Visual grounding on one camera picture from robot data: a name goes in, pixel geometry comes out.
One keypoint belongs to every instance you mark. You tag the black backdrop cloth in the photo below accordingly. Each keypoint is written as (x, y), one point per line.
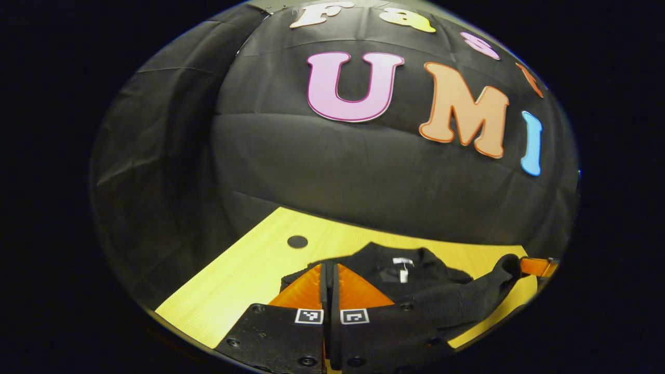
(322, 166)

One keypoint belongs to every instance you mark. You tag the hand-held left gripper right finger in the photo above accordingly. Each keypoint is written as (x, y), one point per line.
(374, 340)

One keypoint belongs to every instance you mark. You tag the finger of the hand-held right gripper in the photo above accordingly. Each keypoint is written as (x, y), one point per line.
(537, 267)

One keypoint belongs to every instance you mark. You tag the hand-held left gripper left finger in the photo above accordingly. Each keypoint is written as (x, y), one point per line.
(280, 337)

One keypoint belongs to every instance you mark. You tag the black garment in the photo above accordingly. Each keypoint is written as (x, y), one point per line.
(441, 296)

